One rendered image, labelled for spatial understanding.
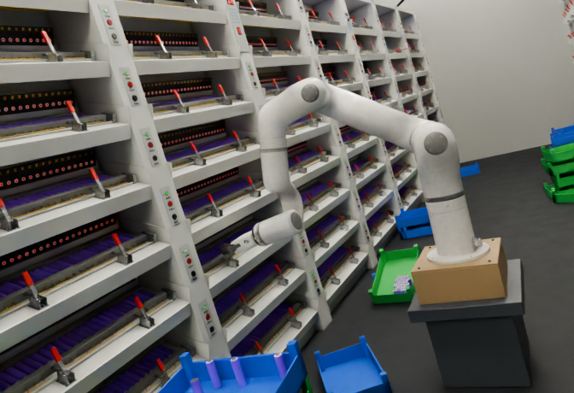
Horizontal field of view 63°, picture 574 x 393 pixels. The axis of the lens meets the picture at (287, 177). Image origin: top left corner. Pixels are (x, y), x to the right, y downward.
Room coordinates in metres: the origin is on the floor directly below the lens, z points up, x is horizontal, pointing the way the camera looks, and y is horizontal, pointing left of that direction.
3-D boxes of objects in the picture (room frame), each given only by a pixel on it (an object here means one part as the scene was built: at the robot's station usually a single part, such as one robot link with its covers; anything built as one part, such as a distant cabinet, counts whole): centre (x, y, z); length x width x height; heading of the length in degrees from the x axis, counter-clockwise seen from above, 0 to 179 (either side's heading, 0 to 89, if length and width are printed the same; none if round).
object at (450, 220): (1.44, -0.45, 0.47); 0.19 x 0.19 x 0.18
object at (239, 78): (2.13, 0.10, 0.85); 0.20 x 0.09 x 1.70; 59
